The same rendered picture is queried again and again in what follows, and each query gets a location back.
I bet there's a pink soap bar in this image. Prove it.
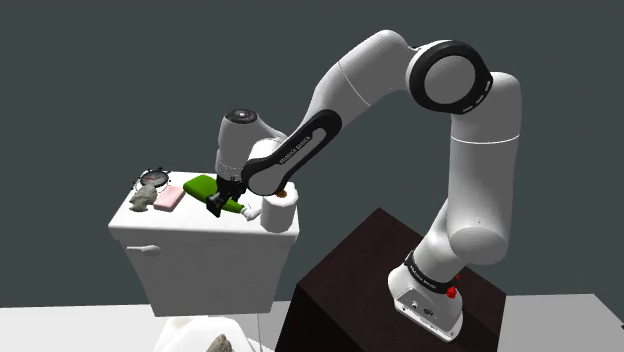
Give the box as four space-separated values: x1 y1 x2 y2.
152 185 187 213

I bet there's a green bottle with white cap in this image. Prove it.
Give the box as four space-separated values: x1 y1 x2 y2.
182 173 262 222

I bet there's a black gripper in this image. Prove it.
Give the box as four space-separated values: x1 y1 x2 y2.
205 175 246 219

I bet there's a grey rough lump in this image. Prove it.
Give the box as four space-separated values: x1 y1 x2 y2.
205 333 237 352

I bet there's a grey stone figure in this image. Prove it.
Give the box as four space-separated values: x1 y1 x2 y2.
128 185 159 213

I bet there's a dark robot stand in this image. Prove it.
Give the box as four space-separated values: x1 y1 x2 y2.
274 206 508 352

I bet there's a white toilet paper roll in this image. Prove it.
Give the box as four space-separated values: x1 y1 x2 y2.
259 182 300 235

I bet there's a black round alarm clock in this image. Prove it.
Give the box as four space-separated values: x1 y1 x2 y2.
132 166 172 190

